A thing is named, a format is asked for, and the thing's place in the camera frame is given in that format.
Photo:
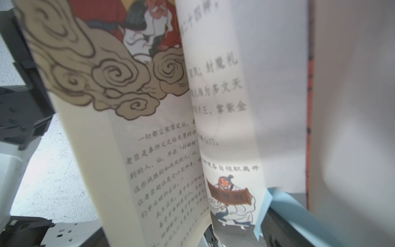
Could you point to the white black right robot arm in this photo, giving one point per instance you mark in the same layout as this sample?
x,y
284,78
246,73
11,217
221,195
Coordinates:
x,y
40,232

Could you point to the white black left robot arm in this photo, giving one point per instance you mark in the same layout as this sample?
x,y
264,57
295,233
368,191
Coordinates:
x,y
26,113

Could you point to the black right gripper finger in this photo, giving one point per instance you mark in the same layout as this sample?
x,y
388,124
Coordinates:
x,y
279,233

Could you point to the illustrated children's story book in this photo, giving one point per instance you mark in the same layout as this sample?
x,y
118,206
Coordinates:
x,y
181,114

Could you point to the blue sticky note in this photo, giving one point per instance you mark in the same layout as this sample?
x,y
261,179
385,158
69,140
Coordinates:
x,y
297,216

